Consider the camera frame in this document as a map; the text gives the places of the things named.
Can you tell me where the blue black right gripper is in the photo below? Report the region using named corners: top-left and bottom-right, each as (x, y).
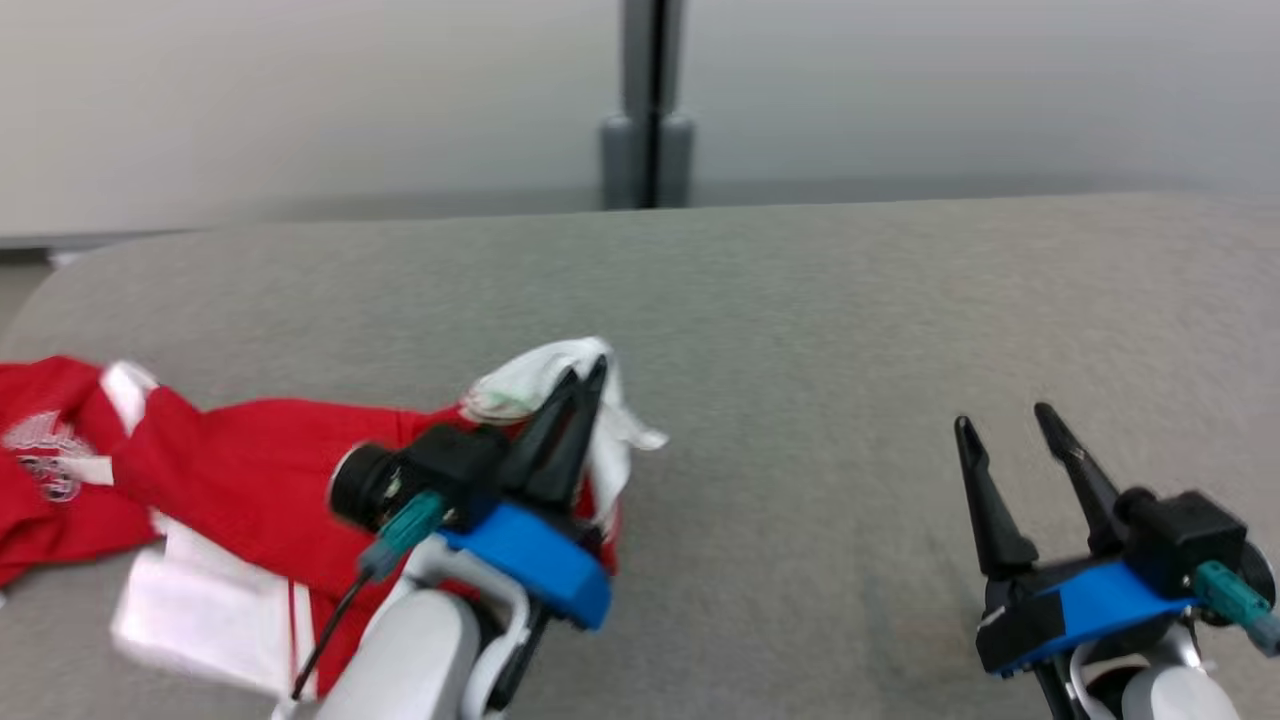
top-left (955, 402), bottom-right (1201, 681)

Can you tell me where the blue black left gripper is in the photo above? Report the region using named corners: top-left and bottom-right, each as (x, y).
top-left (440, 356), bottom-right (613, 706)

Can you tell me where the red Bulls 23 jersey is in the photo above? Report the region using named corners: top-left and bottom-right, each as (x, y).
top-left (0, 337), bottom-right (669, 701)

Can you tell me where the left black cable teal plug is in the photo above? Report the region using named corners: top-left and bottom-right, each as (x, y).
top-left (290, 490), bottom-right (446, 701)

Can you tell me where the black cable teal plug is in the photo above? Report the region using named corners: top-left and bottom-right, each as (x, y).
top-left (290, 490), bottom-right (446, 701)
top-left (1195, 560), bottom-right (1280, 656)

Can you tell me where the right black cable teal plug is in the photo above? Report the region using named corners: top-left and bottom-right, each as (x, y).
top-left (1195, 560), bottom-right (1280, 656)

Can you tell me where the grey metal post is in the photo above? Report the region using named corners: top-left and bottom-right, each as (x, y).
top-left (598, 0), bottom-right (696, 211)

